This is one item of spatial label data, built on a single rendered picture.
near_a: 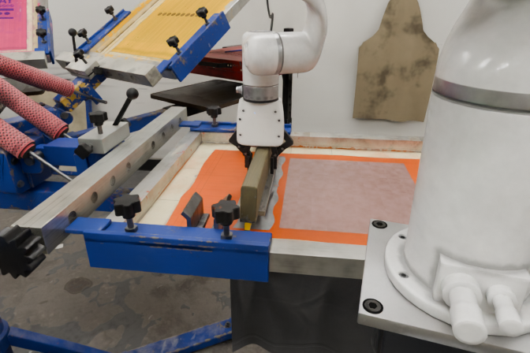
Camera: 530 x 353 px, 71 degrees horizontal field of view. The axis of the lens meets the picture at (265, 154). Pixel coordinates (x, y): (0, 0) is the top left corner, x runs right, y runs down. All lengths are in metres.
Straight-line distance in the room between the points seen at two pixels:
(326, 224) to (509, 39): 0.54
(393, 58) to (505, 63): 2.55
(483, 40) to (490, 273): 0.15
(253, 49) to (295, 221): 0.33
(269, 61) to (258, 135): 0.19
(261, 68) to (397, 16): 2.17
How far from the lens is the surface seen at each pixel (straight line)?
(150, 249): 0.64
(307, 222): 0.74
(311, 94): 2.84
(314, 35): 0.69
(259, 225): 0.72
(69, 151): 0.97
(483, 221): 0.29
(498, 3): 0.29
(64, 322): 2.06
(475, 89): 0.26
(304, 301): 0.76
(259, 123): 0.78
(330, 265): 0.61
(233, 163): 0.98
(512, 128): 0.26
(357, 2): 2.78
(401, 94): 2.83
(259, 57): 0.66
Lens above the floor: 1.35
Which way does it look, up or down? 22 degrees down
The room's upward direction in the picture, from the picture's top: straight up
